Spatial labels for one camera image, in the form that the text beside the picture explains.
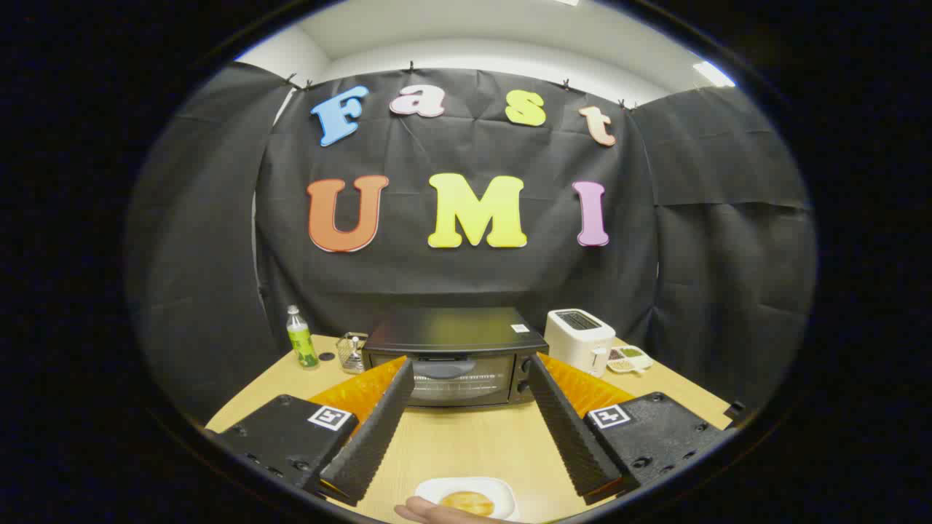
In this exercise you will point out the small white snack dish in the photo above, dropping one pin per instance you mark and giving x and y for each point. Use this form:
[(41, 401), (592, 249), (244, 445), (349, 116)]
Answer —
[(630, 358)]

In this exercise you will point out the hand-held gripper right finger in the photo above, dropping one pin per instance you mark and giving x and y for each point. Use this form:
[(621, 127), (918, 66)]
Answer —
[(568, 437)]

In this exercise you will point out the black toaster oven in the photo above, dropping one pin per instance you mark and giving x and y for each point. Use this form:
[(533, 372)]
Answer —
[(451, 327)]

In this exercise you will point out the white pop-up toaster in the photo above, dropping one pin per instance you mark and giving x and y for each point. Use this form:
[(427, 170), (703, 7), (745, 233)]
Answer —
[(575, 342)]

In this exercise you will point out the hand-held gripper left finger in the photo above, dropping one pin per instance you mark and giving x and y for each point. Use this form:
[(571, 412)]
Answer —
[(371, 444)]

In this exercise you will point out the green label drink bottle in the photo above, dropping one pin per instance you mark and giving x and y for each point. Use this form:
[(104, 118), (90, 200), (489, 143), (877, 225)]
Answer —
[(301, 346)]

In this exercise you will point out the round golden bread bun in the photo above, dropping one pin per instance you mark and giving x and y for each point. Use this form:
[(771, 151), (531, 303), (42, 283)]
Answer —
[(467, 502)]

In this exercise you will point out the ceiling light panel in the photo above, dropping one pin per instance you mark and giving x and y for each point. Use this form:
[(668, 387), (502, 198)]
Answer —
[(713, 74)]

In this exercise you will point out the white plate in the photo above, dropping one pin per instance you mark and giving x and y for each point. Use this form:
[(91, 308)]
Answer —
[(473, 483)]

